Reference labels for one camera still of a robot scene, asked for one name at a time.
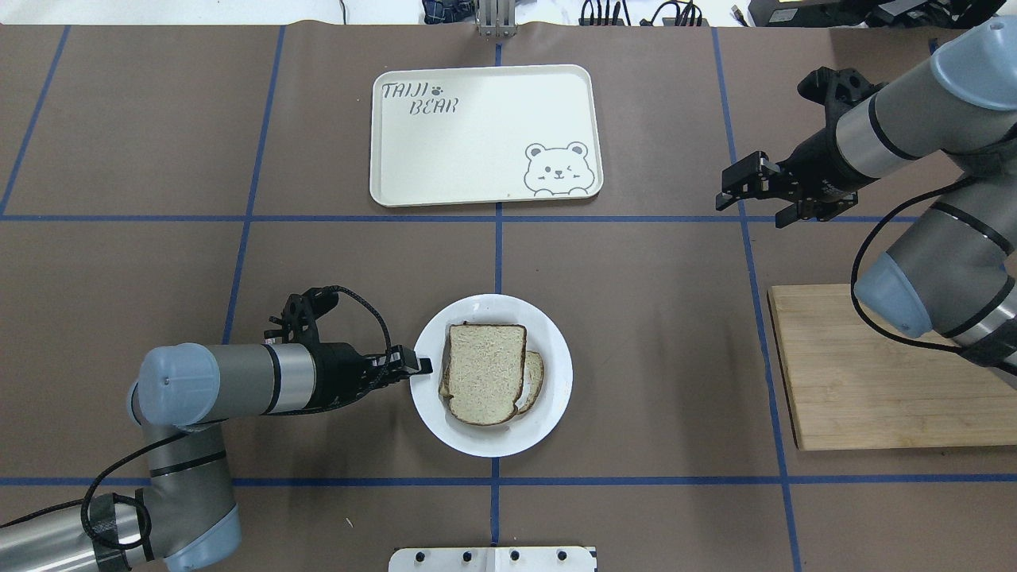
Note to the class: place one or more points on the aluminium frame post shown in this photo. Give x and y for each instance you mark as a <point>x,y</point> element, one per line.
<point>496,18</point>

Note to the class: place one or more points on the cream bear tray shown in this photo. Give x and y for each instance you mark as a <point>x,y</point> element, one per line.
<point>464,136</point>

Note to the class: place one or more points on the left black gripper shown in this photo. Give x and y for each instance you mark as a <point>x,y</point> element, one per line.
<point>337,373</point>

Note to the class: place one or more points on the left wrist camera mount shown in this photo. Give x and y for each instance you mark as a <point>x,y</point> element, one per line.
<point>298,322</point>

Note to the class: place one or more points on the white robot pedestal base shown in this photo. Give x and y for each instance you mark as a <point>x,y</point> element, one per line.
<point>540,558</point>

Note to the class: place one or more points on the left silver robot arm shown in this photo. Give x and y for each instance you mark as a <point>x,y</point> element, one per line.
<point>187,515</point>

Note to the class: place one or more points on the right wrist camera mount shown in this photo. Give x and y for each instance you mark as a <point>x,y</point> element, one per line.
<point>837,91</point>

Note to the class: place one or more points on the wooden cutting board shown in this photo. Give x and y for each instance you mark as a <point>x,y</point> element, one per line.
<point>850,388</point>

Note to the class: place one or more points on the bread slice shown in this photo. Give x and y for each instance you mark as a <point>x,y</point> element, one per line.
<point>489,341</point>
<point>534,381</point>

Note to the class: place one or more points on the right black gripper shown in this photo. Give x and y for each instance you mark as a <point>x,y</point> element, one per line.
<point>815,164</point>

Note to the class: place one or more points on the bread slice on plate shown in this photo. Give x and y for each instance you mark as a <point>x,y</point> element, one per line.
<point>534,381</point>

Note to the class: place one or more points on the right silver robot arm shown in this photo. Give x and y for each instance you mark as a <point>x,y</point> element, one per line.
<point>931,273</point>

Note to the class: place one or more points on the white round plate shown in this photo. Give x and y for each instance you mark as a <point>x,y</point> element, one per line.
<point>515,435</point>

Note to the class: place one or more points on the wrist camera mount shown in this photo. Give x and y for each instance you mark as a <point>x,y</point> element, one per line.
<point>298,322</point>
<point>837,91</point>

